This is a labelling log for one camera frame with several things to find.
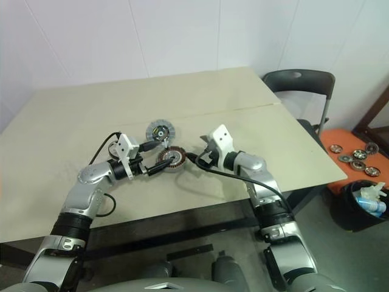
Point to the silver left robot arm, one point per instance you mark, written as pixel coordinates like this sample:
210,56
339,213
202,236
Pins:
88,188

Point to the dark gray plastic chair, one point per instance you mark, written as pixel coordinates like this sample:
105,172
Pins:
304,80

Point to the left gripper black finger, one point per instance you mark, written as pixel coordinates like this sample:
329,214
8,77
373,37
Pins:
161,166
156,143

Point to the dark rounded shape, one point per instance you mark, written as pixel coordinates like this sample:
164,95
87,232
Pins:
225,265

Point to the blue plastic bottle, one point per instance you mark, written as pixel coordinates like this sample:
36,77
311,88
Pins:
369,204

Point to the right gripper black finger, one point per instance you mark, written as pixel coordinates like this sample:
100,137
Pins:
192,157

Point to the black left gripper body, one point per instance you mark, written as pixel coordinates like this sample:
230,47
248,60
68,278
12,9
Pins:
139,167

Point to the black table frame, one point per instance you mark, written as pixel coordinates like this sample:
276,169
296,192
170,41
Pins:
170,231

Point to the small silver round part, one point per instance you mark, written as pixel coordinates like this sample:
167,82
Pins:
113,150

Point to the orange low stand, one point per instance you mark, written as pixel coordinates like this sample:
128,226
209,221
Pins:
337,137

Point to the black flat bar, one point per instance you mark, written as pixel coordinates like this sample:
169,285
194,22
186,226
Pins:
190,252

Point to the gray metal motor housing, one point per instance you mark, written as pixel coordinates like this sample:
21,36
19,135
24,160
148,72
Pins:
170,129

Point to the copper wound motor core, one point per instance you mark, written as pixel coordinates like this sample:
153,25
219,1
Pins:
177,159

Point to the dark brown wooden frame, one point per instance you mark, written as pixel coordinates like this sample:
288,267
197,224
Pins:
372,110

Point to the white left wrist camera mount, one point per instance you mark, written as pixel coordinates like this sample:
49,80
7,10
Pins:
123,149

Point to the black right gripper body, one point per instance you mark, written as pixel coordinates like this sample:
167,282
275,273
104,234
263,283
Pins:
211,157

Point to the white spray bottle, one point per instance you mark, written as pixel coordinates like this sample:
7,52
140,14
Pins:
372,190

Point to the black trash bin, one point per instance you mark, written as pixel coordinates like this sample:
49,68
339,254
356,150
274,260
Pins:
349,213

